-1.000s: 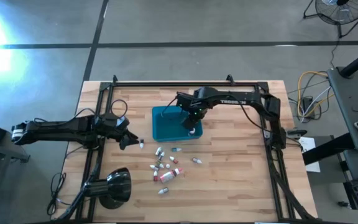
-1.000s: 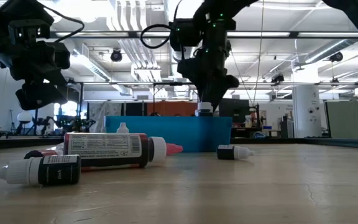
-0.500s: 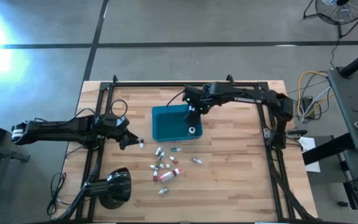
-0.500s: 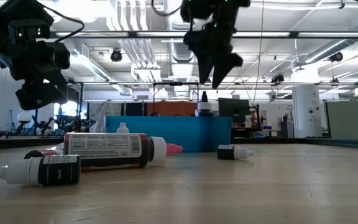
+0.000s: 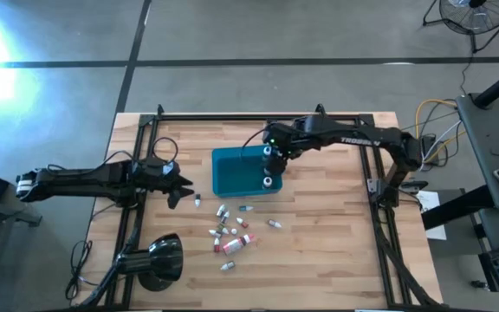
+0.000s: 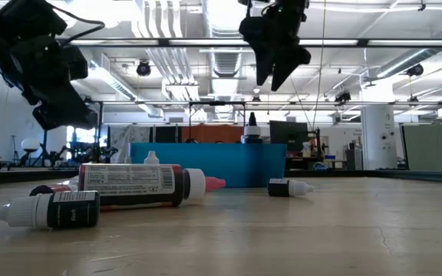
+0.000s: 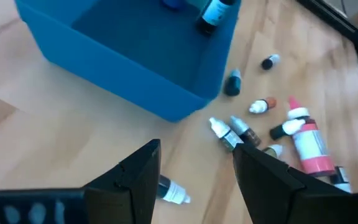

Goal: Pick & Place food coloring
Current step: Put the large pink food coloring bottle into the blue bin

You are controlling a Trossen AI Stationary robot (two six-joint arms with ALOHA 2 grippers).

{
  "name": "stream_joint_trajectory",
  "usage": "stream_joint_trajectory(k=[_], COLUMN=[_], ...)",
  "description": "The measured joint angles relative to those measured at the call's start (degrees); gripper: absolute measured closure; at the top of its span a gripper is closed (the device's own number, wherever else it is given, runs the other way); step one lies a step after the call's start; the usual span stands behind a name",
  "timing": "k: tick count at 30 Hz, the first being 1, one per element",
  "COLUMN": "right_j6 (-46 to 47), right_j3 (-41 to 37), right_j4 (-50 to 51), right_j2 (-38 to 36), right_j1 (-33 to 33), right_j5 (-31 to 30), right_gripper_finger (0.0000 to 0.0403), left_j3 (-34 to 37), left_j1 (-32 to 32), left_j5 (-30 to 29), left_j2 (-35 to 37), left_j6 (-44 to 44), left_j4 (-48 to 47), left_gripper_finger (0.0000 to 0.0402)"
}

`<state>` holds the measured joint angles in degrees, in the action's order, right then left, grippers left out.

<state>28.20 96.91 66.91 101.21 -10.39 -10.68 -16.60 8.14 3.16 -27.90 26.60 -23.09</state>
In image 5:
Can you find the small green food coloring bottle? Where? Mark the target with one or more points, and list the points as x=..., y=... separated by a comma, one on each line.
x=221, y=226

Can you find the small teal food coloring bottle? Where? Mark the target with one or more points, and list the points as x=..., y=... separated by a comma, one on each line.
x=246, y=208

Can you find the black desk beam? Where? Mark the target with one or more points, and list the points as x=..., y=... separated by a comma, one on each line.
x=453, y=210

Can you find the teal plastic bin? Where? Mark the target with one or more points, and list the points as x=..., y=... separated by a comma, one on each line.
x=232, y=173

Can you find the large blue food coloring bottle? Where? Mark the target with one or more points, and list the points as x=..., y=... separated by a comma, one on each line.
x=267, y=151

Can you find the large pink food coloring bottle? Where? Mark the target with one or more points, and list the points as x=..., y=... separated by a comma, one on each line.
x=236, y=245

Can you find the black glossy desk lamp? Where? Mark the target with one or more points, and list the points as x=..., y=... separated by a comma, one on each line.
x=163, y=260

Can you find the black floor fan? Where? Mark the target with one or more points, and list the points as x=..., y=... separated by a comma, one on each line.
x=475, y=17

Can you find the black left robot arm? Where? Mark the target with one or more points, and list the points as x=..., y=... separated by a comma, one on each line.
x=80, y=180

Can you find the black caster wheel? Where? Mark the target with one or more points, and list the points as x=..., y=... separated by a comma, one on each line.
x=477, y=284

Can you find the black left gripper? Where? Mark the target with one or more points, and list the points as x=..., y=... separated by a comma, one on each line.
x=158, y=173

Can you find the grey desk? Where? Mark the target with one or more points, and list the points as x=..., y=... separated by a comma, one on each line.
x=487, y=138

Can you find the black power adapter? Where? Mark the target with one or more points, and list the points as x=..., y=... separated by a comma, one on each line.
x=429, y=143

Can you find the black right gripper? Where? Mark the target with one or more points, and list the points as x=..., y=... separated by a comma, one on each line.
x=284, y=138

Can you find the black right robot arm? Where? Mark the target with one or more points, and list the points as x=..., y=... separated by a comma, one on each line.
x=362, y=138

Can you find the grey metal stand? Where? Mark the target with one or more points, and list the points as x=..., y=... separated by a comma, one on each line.
x=7, y=212

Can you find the small dark food coloring bottle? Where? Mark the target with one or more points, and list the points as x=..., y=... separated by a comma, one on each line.
x=225, y=216

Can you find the white paper sheet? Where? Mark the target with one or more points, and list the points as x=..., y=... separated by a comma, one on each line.
x=429, y=203

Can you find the black aluminium table frame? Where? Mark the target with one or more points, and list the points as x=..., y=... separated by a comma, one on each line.
x=254, y=117

